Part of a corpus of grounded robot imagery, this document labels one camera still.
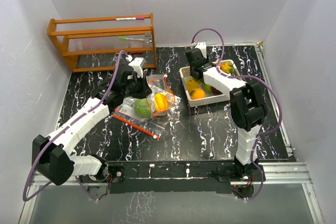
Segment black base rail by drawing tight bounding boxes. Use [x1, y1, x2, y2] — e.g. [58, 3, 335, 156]
[78, 159, 266, 196]

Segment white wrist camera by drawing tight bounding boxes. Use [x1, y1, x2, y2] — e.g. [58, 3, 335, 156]
[128, 57, 146, 78]
[191, 42, 207, 58]

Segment light green cabbage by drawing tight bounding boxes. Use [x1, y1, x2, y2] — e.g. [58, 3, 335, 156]
[132, 98, 152, 118]

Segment clear red zip bag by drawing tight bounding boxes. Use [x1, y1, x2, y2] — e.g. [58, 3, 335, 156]
[120, 74, 181, 122]

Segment wooden orange shelf rack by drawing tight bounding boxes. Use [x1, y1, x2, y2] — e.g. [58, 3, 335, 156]
[47, 13, 157, 72]

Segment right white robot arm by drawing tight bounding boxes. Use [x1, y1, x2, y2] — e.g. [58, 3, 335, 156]
[185, 48, 267, 180]

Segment pink white marker pen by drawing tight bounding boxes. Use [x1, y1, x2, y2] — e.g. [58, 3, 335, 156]
[115, 17, 145, 21]

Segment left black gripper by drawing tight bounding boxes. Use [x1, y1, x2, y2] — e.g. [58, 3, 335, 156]
[122, 72, 152, 100]

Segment orange fruit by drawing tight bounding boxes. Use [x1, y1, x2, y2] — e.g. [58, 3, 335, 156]
[190, 88, 206, 100]

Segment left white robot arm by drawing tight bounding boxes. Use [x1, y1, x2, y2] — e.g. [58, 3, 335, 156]
[32, 58, 152, 186]

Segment green lime fruit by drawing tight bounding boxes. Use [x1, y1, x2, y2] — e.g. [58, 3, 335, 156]
[203, 84, 212, 93]

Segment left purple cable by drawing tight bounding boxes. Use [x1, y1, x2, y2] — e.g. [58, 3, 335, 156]
[23, 50, 133, 202]

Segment yellow banana bunch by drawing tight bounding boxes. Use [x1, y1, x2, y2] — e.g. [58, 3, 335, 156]
[220, 62, 234, 75]

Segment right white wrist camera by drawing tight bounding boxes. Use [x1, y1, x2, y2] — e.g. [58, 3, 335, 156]
[191, 42, 207, 58]

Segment green marker pen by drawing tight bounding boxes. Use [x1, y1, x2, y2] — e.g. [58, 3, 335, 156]
[119, 37, 145, 41]

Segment white plastic basket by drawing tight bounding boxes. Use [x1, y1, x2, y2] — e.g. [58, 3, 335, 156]
[179, 59, 240, 108]

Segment yellow bell pepper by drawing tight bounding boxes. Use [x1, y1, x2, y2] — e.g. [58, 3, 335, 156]
[154, 93, 169, 111]

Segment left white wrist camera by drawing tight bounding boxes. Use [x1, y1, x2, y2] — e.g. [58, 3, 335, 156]
[128, 57, 146, 78]

